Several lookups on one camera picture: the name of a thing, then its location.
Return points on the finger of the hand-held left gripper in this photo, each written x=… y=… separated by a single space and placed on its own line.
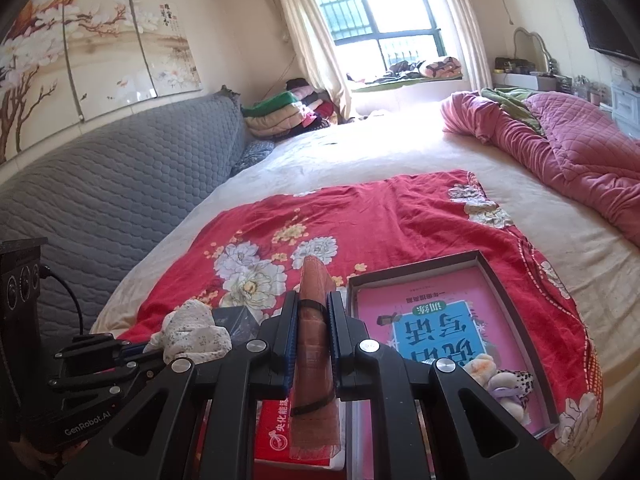
x=95 y=344
x=115 y=380

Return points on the bed with cream sheet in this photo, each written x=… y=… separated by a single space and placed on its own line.
x=400 y=145

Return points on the person's left hand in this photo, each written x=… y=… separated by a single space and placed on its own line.
x=35 y=456

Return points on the green cloth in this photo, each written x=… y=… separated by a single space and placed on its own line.
x=510 y=105

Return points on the red floral blanket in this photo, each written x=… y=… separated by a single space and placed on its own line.
x=375 y=210

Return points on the white drawer cabinet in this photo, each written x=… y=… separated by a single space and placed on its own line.
x=625 y=105

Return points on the beige fluffy ball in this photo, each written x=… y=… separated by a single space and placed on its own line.
x=480 y=367

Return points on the folded floral bedding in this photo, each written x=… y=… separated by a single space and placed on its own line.
x=435 y=67

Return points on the blue patterned pillow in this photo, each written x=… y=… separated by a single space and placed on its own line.
x=252 y=155

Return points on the red tissue packet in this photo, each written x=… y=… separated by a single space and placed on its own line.
x=275 y=435

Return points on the shallow cardboard box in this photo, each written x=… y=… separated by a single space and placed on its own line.
x=415 y=271

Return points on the cream curtain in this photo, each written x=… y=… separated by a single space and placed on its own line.
x=305 y=35
x=465 y=25

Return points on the brown packet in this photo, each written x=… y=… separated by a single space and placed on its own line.
x=312 y=310

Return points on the pink and blue book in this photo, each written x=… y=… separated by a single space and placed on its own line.
x=425 y=320

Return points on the window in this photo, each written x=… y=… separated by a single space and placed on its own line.
x=400 y=5

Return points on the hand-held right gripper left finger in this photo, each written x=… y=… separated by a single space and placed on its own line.
x=289 y=340

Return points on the pink quilt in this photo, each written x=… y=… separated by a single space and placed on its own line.
x=575 y=160

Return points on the black elastic band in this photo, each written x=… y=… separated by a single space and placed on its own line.
x=312 y=306

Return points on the purple and white scrunchie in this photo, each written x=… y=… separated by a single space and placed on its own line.
x=502 y=392

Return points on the stack of folded clothes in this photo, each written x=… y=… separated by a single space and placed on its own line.
x=280 y=110

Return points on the white vanity table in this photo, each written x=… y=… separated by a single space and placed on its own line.
x=505 y=80

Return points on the grey quilted headboard cover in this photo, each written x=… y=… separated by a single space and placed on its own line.
x=125 y=185

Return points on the white floral cloth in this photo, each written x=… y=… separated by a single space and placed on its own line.
x=195 y=330

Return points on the leopard print scrunchie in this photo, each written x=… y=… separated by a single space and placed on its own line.
x=521 y=380

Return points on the vanity mirror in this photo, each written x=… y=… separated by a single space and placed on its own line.
x=530 y=47

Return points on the black television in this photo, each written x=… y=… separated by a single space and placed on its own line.
x=605 y=25

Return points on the small black box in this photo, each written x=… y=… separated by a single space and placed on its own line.
x=240 y=320

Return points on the floral wall painting panel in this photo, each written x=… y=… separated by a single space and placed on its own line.
x=165 y=45
x=30 y=70
x=105 y=55

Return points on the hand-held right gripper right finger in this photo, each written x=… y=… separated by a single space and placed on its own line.
x=334 y=330

